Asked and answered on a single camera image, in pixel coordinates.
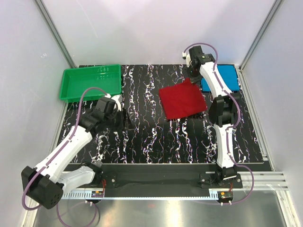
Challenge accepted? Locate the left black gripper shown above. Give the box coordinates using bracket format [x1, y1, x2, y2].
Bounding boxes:
[105, 108, 134, 132]

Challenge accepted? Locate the red t shirt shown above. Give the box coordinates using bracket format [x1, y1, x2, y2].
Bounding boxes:
[159, 78, 207, 120]

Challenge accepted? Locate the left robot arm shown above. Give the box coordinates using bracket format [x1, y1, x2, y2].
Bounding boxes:
[21, 95, 127, 210]

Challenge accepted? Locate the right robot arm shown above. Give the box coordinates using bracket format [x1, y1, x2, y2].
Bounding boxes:
[182, 43, 241, 188]

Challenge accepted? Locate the folded blue t shirt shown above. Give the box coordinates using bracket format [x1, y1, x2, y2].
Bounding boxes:
[201, 64, 239, 92]

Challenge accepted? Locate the green plastic tray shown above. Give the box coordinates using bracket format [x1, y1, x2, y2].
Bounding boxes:
[59, 64, 122, 103]

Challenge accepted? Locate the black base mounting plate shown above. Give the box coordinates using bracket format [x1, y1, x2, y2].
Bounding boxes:
[75, 162, 243, 198]

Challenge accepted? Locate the left small connector board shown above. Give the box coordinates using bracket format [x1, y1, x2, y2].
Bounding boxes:
[91, 191, 104, 198]

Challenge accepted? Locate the small connector board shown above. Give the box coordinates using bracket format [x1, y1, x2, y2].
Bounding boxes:
[219, 191, 233, 201]
[91, 191, 104, 198]

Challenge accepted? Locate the right small connector board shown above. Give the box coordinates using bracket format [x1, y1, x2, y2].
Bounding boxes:
[219, 191, 233, 201]

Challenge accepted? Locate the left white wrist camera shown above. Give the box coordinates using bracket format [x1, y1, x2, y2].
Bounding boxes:
[105, 94, 123, 111]

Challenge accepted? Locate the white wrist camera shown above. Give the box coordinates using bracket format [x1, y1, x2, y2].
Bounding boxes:
[182, 52, 191, 68]
[105, 94, 123, 111]

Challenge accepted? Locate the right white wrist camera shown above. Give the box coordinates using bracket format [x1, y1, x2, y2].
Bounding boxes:
[182, 52, 191, 68]

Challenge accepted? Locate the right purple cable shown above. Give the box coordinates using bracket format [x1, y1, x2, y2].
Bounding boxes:
[183, 42, 255, 204]

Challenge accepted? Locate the purple cable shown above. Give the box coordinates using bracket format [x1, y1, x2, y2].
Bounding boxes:
[183, 42, 255, 204]
[21, 87, 112, 227]

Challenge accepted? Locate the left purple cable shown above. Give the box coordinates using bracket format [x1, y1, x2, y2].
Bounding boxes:
[21, 87, 112, 227]

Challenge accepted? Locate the right aluminium corner post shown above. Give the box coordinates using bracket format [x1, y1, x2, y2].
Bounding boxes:
[239, 0, 284, 71]

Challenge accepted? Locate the aluminium corner post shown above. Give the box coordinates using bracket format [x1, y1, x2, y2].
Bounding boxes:
[33, 0, 77, 68]
[239, 0, 284, 71]

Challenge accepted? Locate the left aluminium corner post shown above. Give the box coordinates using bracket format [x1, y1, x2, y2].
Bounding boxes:
[33, 0, 77, 68]

